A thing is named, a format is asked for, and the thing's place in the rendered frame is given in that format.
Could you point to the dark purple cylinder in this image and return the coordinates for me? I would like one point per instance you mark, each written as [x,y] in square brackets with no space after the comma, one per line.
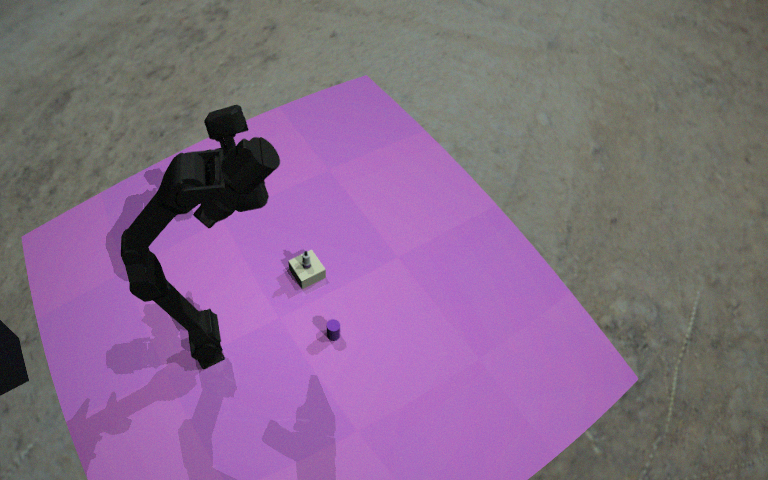
[333,330]

